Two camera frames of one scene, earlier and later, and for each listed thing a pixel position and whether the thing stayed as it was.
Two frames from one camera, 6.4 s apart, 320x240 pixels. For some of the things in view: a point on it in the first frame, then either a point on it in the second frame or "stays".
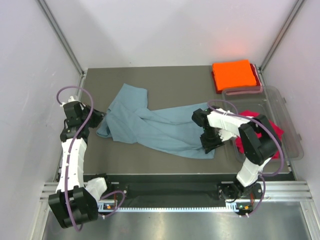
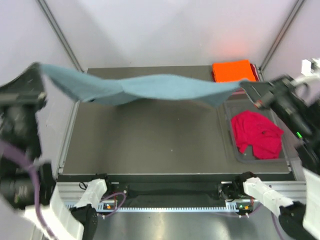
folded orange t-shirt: [233, 75] stays
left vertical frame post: [62, 36] stays
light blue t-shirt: [128, 119] to [105, 91]
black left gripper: [99, 116] to [27, 88]
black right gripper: [208, 145] to [261, 93]
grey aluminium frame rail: [287, 191] stays
